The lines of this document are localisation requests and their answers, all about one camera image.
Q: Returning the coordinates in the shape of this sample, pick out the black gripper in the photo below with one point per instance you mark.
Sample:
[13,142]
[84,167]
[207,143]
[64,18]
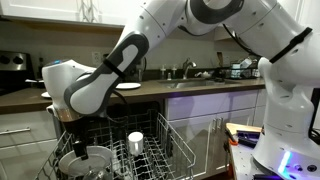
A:
[76,130]

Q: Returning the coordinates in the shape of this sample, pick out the white plastic plate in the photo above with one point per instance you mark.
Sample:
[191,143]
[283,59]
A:
[96,160]

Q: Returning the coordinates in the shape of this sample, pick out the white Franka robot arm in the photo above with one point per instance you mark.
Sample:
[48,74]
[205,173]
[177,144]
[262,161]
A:
[166,20]

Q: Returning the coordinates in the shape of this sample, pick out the white dinner plate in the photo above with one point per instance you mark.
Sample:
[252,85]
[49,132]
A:
[130,86]
[46,95]

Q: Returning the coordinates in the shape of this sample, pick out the built-in dishwasher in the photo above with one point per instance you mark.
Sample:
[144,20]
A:
[140,110]

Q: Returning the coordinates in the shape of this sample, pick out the white drawer unit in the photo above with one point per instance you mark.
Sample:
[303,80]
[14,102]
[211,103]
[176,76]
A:
[26,156]

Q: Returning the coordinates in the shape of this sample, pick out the cylindrical tumbler cup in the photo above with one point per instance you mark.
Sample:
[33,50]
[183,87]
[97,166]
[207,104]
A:
[135,141]

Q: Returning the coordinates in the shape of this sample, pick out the black tray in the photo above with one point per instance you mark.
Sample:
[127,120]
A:
[33,82]

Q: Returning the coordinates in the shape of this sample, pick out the dark bottle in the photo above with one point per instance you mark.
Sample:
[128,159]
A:
[40,68]

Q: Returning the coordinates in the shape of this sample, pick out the black steel stove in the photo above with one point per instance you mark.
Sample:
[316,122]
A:
[15,71]

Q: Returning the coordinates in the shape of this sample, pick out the small soap bottle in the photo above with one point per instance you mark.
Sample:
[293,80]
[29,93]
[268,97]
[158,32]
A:
[174,72]
[163,73]

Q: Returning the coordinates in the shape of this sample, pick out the white base cabinet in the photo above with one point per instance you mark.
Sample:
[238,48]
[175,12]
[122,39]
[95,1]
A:
[200,106]

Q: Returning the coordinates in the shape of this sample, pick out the steel kitchen sink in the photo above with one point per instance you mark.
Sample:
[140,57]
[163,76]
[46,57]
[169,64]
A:
[193,83]

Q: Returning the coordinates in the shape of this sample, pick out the chrome sink faucet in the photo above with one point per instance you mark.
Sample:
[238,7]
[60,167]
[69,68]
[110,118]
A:
[186,66]

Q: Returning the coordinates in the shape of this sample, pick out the orange clamp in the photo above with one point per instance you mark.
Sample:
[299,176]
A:
[230,166]

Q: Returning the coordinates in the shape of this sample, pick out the wooden board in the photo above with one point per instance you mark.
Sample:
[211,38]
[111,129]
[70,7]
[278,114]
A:
[243,127]

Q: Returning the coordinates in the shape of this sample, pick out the wooden utensil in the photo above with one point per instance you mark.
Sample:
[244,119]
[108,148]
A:
[220,59]

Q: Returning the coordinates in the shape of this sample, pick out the black tool case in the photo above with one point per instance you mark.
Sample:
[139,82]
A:
[248,136]

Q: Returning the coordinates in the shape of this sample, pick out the black dish drying rack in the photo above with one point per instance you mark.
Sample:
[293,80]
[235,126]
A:
[238,73]

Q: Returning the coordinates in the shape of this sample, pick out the white wall outlet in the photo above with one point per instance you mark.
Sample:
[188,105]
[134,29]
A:
[96,58]

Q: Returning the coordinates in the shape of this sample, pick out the long white wall cabinet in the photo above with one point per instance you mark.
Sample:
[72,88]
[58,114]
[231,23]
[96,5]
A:
[50,8]

